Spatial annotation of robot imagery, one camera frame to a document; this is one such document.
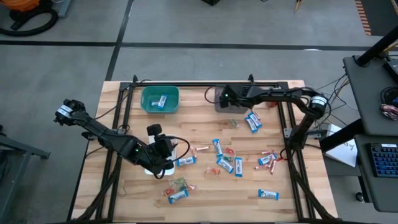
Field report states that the white paper sheet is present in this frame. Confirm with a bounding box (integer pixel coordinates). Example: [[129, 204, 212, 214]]
[[323, 123, 358, 168]]

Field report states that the black desk beam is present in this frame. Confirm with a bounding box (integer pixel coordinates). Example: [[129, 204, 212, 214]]
[[319, 119, 365, 153]]

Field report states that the grey metal cart frame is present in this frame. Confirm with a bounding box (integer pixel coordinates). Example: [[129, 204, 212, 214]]
[[0, 124, 51, 223]]

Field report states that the black vacuum hose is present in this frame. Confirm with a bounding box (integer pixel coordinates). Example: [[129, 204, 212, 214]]
[[0, 6, 59, 37]]

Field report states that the grey translucent plastic bin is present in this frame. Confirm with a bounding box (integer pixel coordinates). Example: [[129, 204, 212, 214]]
[[214, 84, 252, 114]]

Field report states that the black floor mat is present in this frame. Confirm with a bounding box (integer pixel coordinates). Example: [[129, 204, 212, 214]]
[[360, 0, 398, 37]]

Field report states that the black backlit keyboard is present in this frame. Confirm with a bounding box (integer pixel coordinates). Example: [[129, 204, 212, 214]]
[[369, 142, 398, 178]]

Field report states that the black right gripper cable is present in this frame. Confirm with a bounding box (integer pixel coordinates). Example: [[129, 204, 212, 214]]
[[204, 86, 222, 104]]

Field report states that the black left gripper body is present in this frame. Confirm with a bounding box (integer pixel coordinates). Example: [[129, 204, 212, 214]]
[[144, 123, 178, 175]]

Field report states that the green plastic bin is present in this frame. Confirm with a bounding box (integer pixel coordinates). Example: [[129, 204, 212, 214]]
[[140, 85, 180, 114]]

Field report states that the dark grey desk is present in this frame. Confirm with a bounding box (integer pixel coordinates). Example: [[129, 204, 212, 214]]
[[343, 55, 398, 137], [354, 134, 398, 213]]

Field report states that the orange vacuum cleaner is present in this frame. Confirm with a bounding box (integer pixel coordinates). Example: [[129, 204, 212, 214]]
[[7, 0, 43, 30]]

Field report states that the black coiled cable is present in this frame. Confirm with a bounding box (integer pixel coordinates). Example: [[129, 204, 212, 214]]
[[379, 86, 398, 105]]

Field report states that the grey post base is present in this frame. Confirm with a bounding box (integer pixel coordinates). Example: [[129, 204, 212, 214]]
[[57, 0, 73, 18]]

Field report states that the black desk device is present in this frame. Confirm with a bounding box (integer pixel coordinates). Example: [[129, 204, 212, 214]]
[[382, 58, 398, 83]]

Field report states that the candy wrapper pile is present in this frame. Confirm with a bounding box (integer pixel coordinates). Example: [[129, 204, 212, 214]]
[[379, 103, 398, 121]]

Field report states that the black floor cable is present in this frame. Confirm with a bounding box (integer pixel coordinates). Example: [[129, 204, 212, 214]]
[[323, 73, 358, 125]]

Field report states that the black diagonal pole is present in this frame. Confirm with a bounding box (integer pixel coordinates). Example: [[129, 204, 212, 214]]
[[355, 24, 398, 67]]

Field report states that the black aluminium rig frame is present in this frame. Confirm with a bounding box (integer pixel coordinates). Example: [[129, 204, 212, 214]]
[[67, 74, 338, 224]]

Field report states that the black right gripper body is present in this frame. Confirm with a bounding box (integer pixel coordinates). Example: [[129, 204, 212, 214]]
[[218, 83, 249, 109]]

